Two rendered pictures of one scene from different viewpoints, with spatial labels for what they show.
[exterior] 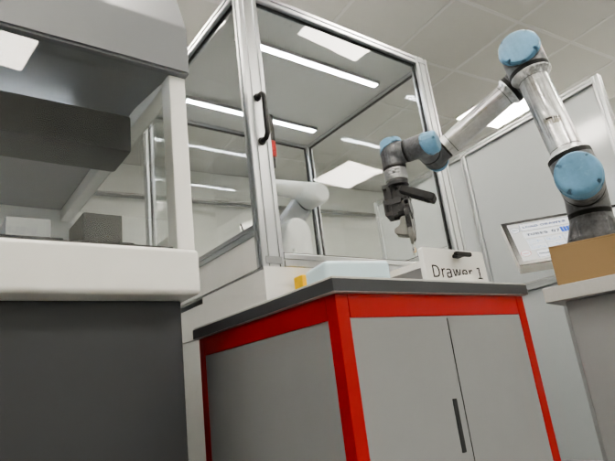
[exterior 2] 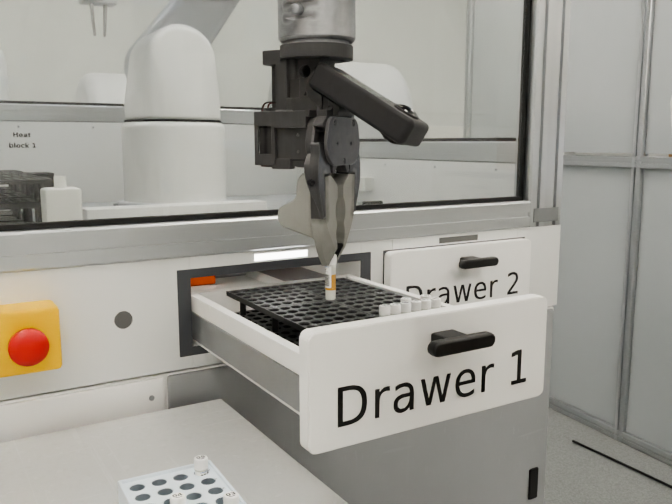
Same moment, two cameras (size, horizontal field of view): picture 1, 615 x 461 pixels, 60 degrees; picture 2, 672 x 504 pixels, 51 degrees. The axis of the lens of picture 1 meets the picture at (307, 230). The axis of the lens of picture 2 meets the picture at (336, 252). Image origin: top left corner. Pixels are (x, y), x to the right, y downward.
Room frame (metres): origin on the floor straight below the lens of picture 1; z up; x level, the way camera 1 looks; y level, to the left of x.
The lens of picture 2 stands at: (0.93, -0.42, 1.09)
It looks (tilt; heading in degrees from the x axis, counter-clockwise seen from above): 9 degrees down; 7
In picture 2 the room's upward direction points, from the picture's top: straight up
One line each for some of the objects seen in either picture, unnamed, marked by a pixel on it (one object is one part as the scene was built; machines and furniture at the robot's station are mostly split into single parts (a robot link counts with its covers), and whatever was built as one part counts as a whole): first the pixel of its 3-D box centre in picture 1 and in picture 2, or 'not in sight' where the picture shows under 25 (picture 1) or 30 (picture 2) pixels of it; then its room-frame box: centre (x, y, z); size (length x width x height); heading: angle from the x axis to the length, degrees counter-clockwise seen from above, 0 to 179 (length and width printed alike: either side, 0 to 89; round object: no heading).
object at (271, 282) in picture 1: (308, 316); (191, 252); (2.25, 0.04, 0.87); 1.02 x 0.95 x 0.14; 128
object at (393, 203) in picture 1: (398, 200); (310, 110); (1.63, -0.30, 1.12); 0.09 x 0.08 x 0.12; 71
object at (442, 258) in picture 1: (454, 267); (434, 365); (1.59, -0.43, 0.87); 0.29 x 0.02 x 0.11; 128
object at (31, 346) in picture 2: not in sight; (27, 345); (1.60, 0.00, 0.88); 0.04 x 0.03 x 0.04; 128
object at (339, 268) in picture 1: (347, 275); not in sight; (1.07, -0.07, 0.78); 0.15 x 0.10 x 0.04; 116
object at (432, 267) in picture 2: not in sight; (461, 279); (2.04, -0.48, 0.87); 0.29 x 0.02 x 0.11; 128
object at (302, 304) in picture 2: not in sight; (329, 325); (1.75, -0.30, 0.87); 0.22 x 0.18 x 0.06; 38
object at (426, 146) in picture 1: (423, 147); not in sight; (1.59, -0.41, 1.28); 0.11 x 0.11 x 0.08; 60
